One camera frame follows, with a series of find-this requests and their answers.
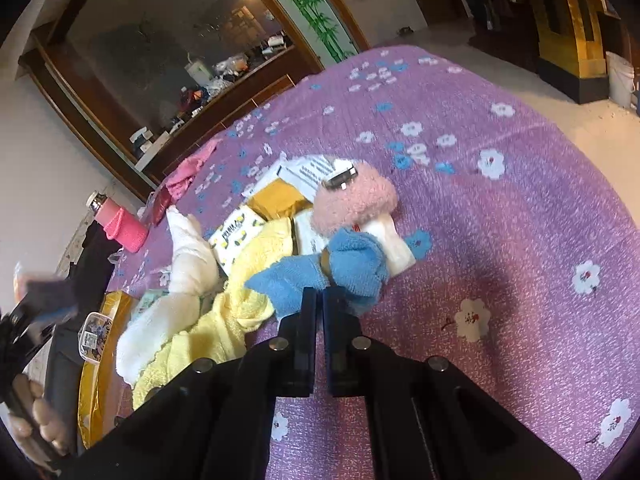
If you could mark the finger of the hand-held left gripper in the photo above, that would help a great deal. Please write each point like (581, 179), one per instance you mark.
(50, 295)

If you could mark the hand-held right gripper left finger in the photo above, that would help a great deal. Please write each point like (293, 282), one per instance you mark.
(307, 320)

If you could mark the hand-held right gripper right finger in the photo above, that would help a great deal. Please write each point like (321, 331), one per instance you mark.
(337, 320)

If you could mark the blue towel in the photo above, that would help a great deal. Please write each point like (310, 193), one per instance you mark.
(350, 265)

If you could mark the person's left hand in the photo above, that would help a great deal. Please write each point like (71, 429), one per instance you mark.
(42, 417)

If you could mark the clear plastic container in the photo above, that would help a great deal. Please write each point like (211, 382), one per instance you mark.
(92, 340)

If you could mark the yellow towel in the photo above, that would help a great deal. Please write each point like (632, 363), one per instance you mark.
(220, 325)

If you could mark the yellow box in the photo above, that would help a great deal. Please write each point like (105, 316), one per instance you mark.
(97, 400)

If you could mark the pink water bottle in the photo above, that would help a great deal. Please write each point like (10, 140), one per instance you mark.
(125, 227)

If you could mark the lemon print tissue pack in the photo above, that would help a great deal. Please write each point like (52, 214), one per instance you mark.
(235, 232)

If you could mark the pink mushroom plush toy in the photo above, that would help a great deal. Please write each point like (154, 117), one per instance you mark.
(350, 205)

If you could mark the yellow mailer bag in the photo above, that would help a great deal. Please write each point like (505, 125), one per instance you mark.
(280, 197)

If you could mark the white fluffy towel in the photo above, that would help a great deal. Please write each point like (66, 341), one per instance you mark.
(190, 260)

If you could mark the silver metal clip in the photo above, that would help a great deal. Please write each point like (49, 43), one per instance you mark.
(340, 179)

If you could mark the dark red pouch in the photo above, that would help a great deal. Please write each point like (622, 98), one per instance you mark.
(161, 204)

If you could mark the white printed paper sheet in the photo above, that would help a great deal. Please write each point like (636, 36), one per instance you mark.
(310, 170)

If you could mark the pink cloth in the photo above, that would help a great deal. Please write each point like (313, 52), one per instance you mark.
(187, 172)

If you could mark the wooden cabinet with mirror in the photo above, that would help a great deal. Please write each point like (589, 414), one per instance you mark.
(75, 110)

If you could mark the pile of shelf clutter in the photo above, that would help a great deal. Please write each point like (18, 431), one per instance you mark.
(220, 85)

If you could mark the bamboo print panel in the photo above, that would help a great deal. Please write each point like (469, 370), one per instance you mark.
(310, 10)

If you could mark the golden dark furniture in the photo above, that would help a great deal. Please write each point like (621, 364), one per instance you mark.
(560, 45)

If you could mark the white bag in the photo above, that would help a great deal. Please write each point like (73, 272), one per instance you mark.
(620, 80)

